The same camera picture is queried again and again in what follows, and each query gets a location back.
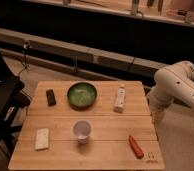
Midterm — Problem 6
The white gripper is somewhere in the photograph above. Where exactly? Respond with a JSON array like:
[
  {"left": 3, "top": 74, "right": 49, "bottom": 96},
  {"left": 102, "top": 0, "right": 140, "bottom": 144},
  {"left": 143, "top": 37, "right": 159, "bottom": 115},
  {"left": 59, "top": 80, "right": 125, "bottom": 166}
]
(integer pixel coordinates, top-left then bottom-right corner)
[{"left": 147, "top": 88, "right": 172, "bottom": 124}]

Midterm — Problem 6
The red pepper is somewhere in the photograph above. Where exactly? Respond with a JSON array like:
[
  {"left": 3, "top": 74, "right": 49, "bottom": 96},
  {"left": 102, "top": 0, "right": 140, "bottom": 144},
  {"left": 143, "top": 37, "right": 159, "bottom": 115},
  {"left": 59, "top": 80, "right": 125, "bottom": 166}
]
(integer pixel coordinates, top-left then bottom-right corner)
[{"left": 129, "top": 136, "right": 144, "bottom": 159}]

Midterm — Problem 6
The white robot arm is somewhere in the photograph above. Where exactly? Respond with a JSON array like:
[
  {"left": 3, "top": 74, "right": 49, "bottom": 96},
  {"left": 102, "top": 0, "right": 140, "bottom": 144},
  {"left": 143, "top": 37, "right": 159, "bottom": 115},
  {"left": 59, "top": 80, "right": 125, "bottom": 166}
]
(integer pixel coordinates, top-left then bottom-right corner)
[{"left": 146, "top": 61, "right": 194, "bottom": 124}]

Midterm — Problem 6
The white sponge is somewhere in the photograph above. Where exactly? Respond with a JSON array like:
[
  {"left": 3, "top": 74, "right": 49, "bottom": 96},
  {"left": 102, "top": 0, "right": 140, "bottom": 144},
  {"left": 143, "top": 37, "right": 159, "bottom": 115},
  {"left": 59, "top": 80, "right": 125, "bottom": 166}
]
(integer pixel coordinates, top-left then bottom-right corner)
[{"left": 35, "top": 128, "right": 49, "bottom": 150}]

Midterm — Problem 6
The white tube bottle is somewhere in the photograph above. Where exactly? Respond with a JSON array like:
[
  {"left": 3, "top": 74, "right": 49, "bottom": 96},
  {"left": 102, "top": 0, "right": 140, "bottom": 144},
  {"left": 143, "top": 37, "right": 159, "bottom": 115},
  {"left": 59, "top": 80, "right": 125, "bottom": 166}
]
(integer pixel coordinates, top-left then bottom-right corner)
[{"left": 114, "top": 84, "right": 126, "bottom": 113}]

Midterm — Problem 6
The green bowl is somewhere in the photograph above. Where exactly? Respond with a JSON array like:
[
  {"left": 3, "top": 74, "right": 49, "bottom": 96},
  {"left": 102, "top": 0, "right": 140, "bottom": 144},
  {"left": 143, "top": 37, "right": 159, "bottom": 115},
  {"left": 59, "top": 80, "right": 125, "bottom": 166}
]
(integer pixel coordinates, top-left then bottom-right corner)
[{"left": 67, "top": 82, "right": 97, "bottom": 108}]

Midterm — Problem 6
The black rectangular block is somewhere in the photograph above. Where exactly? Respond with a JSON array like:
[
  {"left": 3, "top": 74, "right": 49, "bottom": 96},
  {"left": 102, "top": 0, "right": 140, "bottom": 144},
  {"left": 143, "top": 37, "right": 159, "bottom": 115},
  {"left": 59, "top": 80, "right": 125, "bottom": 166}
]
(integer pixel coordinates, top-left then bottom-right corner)
[{"left": 46, "top": 89, "right": 56, "bottom": 106}]

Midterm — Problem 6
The black chair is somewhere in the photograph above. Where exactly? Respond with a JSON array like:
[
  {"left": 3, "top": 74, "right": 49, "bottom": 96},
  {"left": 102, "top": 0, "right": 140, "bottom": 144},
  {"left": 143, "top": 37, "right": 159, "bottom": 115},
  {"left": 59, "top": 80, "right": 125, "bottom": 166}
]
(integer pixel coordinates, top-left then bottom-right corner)
[{"left": 0, "top": 53, "right": 30, "bottom": 154}]

